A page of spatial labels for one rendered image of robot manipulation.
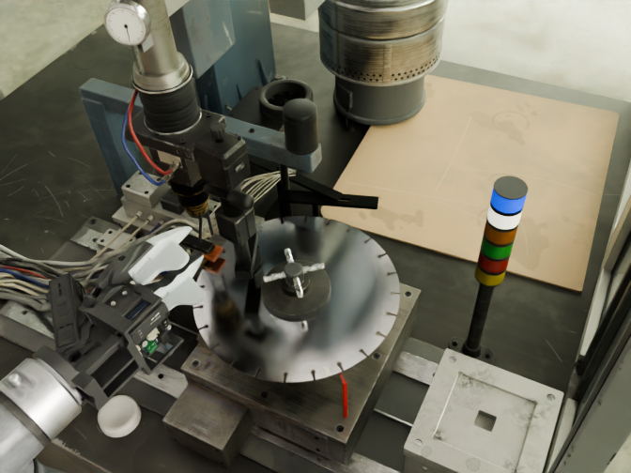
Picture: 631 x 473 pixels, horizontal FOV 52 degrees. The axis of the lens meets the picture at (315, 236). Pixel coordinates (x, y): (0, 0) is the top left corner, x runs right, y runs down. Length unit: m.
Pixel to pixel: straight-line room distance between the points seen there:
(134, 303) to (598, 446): 0.45
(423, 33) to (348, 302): 0.70
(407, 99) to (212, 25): 0.72
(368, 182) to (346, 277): 0.48
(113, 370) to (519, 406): 0.59
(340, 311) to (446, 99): 0.88
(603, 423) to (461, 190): 0.96
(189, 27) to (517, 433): 0.74
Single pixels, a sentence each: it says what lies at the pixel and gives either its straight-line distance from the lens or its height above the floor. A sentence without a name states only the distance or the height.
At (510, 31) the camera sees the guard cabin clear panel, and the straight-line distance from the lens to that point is 1.87.
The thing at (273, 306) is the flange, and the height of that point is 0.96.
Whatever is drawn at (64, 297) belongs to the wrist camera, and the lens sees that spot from 0.74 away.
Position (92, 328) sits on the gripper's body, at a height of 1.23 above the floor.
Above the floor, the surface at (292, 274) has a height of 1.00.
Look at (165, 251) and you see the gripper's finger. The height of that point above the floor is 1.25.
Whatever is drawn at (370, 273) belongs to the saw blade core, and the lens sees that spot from 1.05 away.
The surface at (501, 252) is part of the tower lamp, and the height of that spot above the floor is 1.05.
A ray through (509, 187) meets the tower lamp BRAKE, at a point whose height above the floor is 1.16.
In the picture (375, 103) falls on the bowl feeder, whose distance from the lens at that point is 1.60.
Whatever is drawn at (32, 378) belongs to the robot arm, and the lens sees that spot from 0.66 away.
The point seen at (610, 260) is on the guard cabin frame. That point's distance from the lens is 1.33.
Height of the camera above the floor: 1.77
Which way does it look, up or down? 48 degrees down
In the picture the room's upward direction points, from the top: 4 degrees counter-clockwise
